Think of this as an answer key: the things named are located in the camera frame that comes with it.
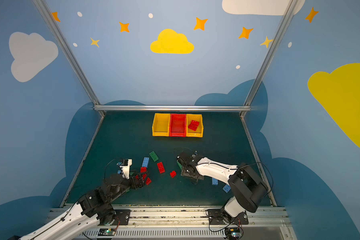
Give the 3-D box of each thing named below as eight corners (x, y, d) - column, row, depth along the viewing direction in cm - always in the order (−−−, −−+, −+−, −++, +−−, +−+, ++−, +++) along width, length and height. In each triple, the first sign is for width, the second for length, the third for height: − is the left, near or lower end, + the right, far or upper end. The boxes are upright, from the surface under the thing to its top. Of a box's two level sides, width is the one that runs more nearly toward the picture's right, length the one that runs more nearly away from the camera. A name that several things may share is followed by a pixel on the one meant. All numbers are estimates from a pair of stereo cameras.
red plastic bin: (169, 139, 109) (169, 132, 103) (171, 120, 121) (170, 113, 114) (186, 139, 109) (186, 132, 103) (185, 121, 121) (186, 113, 115)
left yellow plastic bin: (152, 138, 109) (151, 131, 103) (155, 120, 121) (154, 113, 114) (169, 138, 109) (169, 131, 103) (171, 120, 121) (170, 113, 114)
